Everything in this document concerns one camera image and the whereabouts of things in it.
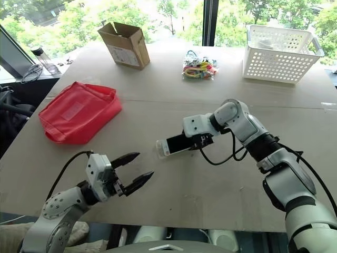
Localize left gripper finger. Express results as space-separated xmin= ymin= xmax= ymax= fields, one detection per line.
xmin=110 ymin=151 xmax=141 ymax=169
xmin=122 ymin=170 xmax=155 ymax=197

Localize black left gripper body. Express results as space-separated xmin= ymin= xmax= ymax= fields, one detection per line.
xmin=106 ymin=168 xmax=127 ymax=197

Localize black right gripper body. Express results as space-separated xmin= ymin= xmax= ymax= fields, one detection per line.
xmin=193 ymin=133 xmax=215 ymax=151

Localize white smartphone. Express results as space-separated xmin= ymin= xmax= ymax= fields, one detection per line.
xmin=155 ymin=133 xmax=196 ymax=160

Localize white round foot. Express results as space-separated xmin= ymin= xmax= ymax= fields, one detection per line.
xmin=133 ymin=226 xmax=166 ymax=245
xmin=205 ymin=229 xmax=236 ymax=247

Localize beige cloth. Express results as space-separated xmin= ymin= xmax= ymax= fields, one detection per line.
xmin=67 ymin=222 xmax=91 ymax=247

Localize red fabric bag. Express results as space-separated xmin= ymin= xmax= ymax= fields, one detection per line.
xmin=38 ymin=81 xmax=124 ymax=145

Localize bag of colourful bands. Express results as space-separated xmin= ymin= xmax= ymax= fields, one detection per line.
xmin=181 ymin=50 xmax=219 ymax=82

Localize grey robot torso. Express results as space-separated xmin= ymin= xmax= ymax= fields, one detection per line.
xmin=109 ymin=238 xmax=239 ymax=253

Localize open brown cardboard box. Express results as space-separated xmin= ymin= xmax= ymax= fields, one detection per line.
xmin=97 ymin=22 xmax=151 ymax=71

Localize white perforated plastic basket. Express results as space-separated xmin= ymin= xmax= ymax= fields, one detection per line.
xmin=242 ymin=24 xmax=325 ymax=85

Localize small black clips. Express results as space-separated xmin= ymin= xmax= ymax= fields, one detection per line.
xmin=56 ymin=56 xmax=75 ymax=66

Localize dark chair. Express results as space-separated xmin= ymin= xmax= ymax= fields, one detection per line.
xmin=0 ymin=83 xmax=36 ymax=159

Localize clear bottle with black lid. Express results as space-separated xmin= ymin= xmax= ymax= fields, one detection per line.
xmin=31 ymin=46 xmax=59 ymax=75

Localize dark slanted window beam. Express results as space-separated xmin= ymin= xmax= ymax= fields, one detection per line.
xmin=0 ymin=23 xmax=63 ymax=80

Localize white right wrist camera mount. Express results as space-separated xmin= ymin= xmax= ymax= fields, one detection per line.
xmin=182 ymin=114 xmax=213 ymax=138

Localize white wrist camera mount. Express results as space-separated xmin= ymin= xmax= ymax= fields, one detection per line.
xmin=182 ymin=114 xmax=213 ymax=138
xmin=86 ymin=153 xmax=116 ymax=203

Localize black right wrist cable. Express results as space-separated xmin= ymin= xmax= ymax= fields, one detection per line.
xmin=197 ymin=126 xmax=250 ymax=167

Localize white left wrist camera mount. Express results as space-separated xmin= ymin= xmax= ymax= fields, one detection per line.
xmin=86 ymin=153 xmax=116 ymax=203

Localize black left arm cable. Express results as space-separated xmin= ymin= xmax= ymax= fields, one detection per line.
xmin=45 ymin=150 xmax=93 ymax=201

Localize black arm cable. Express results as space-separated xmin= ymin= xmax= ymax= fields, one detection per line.
xmin=45 ymin=150 xmax=93 ymax=201
xmin=277 ymin=143 xmax=337 ymax=211

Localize dark window frame post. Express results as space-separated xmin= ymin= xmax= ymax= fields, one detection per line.
xmin=201 ymin=0 xmax=218 ymax=47

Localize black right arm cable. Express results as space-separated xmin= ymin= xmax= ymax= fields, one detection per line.
xmin=277 ymin=143 xmax=337 ymax=211

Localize black coiled cord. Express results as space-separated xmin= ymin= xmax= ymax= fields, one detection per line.
xmin=21 ymin=63 xmax=44 ymax=84

